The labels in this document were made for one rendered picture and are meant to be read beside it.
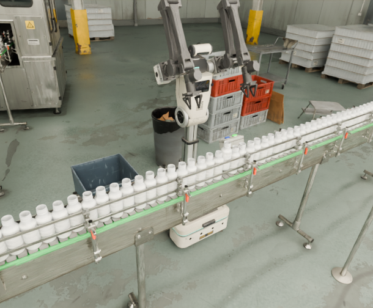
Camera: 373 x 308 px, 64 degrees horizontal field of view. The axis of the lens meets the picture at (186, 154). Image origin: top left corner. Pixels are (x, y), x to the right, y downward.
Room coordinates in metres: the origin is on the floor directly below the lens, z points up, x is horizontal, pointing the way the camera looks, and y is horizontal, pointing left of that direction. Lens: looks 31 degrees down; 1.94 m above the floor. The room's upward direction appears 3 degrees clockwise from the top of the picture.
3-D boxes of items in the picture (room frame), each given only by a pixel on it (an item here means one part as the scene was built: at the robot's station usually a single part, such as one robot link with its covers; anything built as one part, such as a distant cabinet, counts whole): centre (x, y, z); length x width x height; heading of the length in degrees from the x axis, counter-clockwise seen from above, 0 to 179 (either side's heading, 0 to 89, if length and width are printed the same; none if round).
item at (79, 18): (8.41, 3.02, 0.55); 0.40 x 0.40 x 1.10; 36
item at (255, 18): (11.37, -2.12, 0.55); 0.40 x 0.40 x 1.10; 36
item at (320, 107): (4.36, -2.06, 0.21); 0.61 x 0.47 x 0.41; 179
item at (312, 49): (8.46, -3.22, 0.50); 1.23 x 1.05 x 1.00; 124
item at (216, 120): (3.91, -0.39, 0.33); 0.61 x 0.41 x 0.22; 132
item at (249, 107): (4.40, -0.90, 0.33); 0.61 x 0.41 x 0.22; 129
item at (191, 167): (1.25, -0.03, 1.08); 0.06 x 0.06 x 0.17
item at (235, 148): (1.42, -0.27, 1.08); 0.06 x 0.06 x 0.17
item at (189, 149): (2.07, -0.02, 0.65); 0.11 x 0.11 x 0.40; 36
